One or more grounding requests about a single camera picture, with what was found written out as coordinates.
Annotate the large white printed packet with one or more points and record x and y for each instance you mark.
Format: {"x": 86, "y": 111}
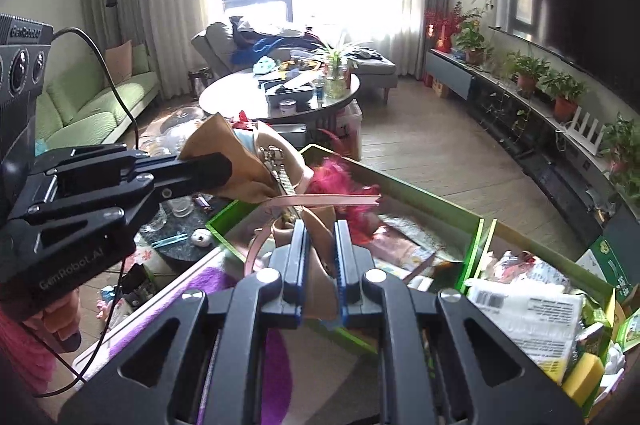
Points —
{"x": 530, "y": 310}

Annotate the person's left forearm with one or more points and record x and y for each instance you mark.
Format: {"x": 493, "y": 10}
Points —
{"x": 20, "y": 350}

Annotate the crumpled clear plastic wrapper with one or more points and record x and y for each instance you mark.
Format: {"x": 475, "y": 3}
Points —
{"x": 515, "y": 267}

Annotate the green sofa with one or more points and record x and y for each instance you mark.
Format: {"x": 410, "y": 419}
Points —
{"x": 95, "y": 110}

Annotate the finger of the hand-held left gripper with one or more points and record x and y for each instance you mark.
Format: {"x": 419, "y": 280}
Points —
{"x": 200, "y": 175}

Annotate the small white round case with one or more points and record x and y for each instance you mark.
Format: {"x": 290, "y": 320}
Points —
{"x": 202, "y": 238}

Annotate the green snack packet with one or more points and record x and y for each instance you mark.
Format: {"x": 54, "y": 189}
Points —
{"x": 627, "y": 330}

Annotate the peach cushion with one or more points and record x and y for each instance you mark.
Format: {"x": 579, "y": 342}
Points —
{"x": 119, "y": 60}

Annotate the green cardboard box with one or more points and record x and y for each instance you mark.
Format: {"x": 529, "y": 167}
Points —
{"x": 472, "y": 250}
{"x": 545, "y": 247}

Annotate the dark oval coffee table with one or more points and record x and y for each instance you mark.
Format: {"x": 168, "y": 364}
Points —
{"x": 235, "y": 97}

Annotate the red flower arrangement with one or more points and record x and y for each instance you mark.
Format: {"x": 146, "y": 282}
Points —
{"x": 442, "y": 22}

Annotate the white router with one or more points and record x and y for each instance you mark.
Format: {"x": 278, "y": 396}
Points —
{"x": 587, "y": 130}

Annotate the dark television cabinet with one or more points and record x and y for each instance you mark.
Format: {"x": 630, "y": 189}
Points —
{"x": 525, "y": 130}

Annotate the small cardboard box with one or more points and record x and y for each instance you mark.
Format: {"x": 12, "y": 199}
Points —
{"x": 441, "y": 86}

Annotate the dark round side table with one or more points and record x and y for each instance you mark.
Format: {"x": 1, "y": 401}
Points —
{"x": 190, "y": 257}

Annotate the person's left hand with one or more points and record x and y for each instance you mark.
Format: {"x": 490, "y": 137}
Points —
{"x": 62, "y": 320}

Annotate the teal soft pouch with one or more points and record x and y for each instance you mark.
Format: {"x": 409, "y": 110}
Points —
{"x": 263, "y": 65}

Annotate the clear plastic storage bin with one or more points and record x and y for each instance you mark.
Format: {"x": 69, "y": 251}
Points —
{"x": 350, "y": 130}

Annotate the green white carton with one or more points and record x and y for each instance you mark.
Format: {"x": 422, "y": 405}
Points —
{"x": 607, "y": 270}

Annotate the pink white power strip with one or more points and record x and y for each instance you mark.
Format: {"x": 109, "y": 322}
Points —
{"x": 400, "y": 250}

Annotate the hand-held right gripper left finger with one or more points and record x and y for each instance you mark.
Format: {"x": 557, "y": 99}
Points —
{"x": 300, "y": 265}

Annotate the grey sofa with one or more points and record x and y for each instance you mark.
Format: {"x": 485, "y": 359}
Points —
{"x": 370, "y": 70}

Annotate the black tray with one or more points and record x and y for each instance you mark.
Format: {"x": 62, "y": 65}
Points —
{"x": 290, "y": 94}

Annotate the plant in glass vase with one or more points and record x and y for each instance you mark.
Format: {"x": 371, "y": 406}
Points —
{"x": 335, "y": 67}

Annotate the potted green plant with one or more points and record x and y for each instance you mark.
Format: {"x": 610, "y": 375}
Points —
{"x": 631, "y": 185}
{"x": 620, "y": 140}
{"x": 525, "y": 72}
{"x": 565, "y": 94}
{"x": 471, "y": 40}

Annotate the small white tub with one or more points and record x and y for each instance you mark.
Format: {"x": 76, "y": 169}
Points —
{"x": 288, "y": 107}

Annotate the red patterned cloth bag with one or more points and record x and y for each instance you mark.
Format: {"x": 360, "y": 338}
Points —
{"x": 242, "y": 117}

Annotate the pink feather duster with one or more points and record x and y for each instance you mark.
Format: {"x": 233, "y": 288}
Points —
{"x": 340, "y": 177}

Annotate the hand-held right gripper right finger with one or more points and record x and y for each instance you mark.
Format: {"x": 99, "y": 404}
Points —
{"x": 342, "y": 265}

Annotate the yellow sponge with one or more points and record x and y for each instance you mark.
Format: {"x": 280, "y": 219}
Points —
{"x": 582, "y": 377}

